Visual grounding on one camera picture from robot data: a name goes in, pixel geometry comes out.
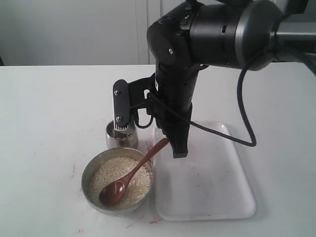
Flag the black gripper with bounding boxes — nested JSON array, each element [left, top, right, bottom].
[[128, 63, 199, 158]]

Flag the brown wooden spoon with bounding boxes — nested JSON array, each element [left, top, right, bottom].
[[99, 138, 169, 206]]

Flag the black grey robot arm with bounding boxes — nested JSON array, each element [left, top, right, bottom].
[[127, 0, 316, 158]]

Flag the small steel cup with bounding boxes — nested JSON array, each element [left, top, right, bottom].
[[105, 121, 139, 149]]

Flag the beige food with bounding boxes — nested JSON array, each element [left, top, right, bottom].
[[89, 157, 152, 210]]

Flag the large steel rice bowl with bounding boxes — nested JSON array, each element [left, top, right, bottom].
[[81, 148, 155, 216]]

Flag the white plastic tray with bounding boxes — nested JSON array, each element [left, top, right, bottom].
[[153, 127, 257, 221]]

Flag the white cabinet doors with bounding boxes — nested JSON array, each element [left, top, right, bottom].
[[0, 0, 179, 66]]

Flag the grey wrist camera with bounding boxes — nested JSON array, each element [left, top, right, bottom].
[[113, 79, 130, 134]]

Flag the black cable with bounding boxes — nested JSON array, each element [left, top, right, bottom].
[[134, 44, 316, 148]]

